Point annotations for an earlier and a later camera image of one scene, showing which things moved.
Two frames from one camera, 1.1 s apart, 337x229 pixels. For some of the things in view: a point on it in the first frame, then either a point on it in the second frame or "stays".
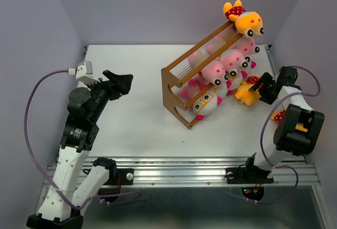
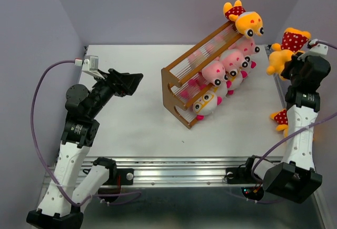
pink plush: x=214 y=71 stays
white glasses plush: x=234 y=80 stays
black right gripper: x=266 y=78 -> x=285 y=72
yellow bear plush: x=248 y=23 stays
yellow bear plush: x=246 y=96 -> x=293 y=42
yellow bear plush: x=278 y=116 stays
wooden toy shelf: x=183 y=80 stays
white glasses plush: x=208 y=102 -> x=221 y=90
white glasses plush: x=206 y=105 stays
